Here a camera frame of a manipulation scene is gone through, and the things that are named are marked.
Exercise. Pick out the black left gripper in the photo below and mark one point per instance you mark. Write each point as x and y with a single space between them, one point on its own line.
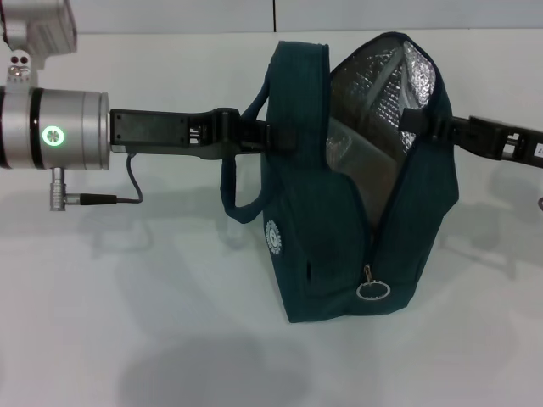
148 131

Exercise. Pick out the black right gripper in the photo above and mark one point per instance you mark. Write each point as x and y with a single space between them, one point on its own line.
528 148

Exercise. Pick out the clear plastic food container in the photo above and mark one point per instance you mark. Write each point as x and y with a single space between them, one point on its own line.
369 169

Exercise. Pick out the dark teal insulated lunch bag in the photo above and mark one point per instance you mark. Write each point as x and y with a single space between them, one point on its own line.
322 237

